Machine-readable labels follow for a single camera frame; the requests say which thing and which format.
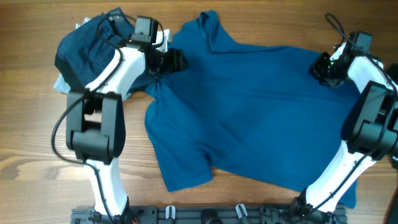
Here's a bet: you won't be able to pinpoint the black garment at right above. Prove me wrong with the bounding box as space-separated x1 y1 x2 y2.
386 63 397 224

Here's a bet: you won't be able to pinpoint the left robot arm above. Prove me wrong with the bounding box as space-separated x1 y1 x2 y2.
60 16 187 223

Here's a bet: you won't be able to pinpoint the blue polo shirt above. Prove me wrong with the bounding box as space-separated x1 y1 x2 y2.
144 11 359 192

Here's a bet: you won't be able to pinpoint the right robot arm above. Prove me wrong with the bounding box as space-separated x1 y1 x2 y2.
289 32 397 223

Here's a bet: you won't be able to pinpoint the folded black garment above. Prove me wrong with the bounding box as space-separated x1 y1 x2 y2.
53 55 85 93

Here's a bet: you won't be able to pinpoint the folded dark denim jeans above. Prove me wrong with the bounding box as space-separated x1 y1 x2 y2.
55 7 156 94

